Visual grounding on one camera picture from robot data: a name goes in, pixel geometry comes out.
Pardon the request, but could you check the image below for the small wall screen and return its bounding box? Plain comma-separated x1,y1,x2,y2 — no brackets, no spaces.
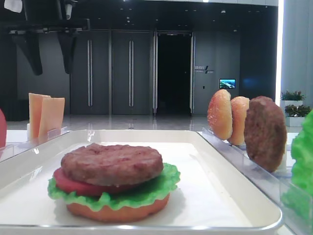
219,79,236,89

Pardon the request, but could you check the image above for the green lettuce leaf on tray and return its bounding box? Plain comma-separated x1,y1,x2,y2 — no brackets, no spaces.
47,163,180,212

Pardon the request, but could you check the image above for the open dark doorway frame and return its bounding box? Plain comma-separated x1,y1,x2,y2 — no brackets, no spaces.
156,32,192,116

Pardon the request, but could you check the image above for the white metal tray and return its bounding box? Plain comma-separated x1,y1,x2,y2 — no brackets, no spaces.
0,130,283,235

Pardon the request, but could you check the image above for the orange cheese slice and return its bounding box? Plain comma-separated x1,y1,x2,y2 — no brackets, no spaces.
38,97,65,138
28,93,51,139

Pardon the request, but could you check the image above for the sesame bun half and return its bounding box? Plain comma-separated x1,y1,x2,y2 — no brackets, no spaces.
228,96,249,145
207,89,232,140

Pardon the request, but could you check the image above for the upright brown meat patty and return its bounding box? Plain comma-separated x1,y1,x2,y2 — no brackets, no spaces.
244,96,287,172

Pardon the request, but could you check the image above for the left sesame bun half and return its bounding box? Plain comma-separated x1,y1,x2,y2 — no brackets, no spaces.
207,89,232,140

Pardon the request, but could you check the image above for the red tomato slice on tray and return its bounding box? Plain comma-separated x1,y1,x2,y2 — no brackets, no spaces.
53,168,143,197

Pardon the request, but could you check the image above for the right sesame bun half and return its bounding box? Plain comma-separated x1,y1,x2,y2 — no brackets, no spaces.
228,96,249,145

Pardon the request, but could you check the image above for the upper potted plant box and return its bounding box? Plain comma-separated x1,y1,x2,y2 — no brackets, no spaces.
280,91,304,109

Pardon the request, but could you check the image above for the bottom bun on tray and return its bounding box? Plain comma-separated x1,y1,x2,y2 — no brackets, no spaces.
67,194,170,223

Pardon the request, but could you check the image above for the potted plant box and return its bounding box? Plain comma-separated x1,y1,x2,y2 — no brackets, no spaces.
285,105,312,127
280,91,304,109

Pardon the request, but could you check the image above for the upright red tomato slice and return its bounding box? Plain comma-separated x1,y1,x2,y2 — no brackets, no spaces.
0,110,7,148

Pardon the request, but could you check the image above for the dark double door left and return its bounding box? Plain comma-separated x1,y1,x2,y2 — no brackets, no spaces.
70,30,153,115

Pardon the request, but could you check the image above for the brown meat patty on tray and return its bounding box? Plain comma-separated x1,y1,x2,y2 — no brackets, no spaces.
61,143,163,186

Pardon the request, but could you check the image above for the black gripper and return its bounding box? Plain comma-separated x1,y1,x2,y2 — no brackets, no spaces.
4,0,90,75

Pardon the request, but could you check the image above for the upright green lettuce leaf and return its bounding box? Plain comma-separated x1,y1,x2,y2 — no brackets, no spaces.
282,112,313,226

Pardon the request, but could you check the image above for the lower potted plant box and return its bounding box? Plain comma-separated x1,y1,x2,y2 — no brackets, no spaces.
285,105,312,127

